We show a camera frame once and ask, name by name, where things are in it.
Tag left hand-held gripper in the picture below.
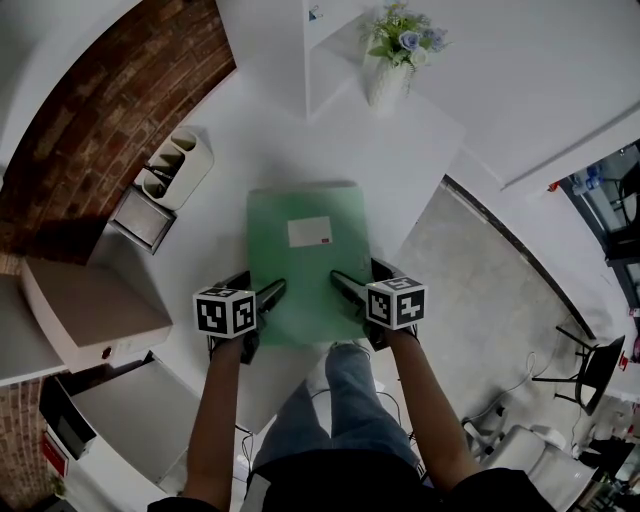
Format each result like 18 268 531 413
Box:
191 270 288 366

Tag dark framed glass door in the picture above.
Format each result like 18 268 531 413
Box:
557 142 640 361

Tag plastic water bottle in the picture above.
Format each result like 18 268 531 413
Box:
572 167 604 194

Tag person's blue jeans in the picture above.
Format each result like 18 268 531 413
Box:
252 343 420 472

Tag person's right forearm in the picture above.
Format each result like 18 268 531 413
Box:
383 326 485 495

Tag green file box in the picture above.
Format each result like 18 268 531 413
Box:
245 180 374 348

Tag person's left forearm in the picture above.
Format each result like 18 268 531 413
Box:
181 336 247 509

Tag white ribbed vase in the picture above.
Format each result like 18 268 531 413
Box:
366 54 409 108

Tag black stool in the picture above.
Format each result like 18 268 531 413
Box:
531 324 627 417

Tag cream desk organizer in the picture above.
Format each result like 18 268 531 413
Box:
141 126 216 211

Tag white desk with drawers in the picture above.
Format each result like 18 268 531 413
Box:
87 64 467 436

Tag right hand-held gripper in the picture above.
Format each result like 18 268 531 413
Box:
329 257 429 352

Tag person's black shirt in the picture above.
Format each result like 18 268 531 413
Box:
147 448 567 512

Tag dark picture frame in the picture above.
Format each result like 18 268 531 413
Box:
108 184 179 257

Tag red book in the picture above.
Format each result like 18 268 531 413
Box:
42 432 71 477

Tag black box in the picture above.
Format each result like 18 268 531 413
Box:
38 374 98 462

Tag white side cabinet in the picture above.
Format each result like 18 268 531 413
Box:
54 358 212 501

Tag white chair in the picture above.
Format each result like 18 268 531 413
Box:
462 418 600 512

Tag white hutch shelf unit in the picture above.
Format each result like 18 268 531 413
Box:
0 0 382 389

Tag beige file box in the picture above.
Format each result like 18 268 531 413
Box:
19 253 175 374

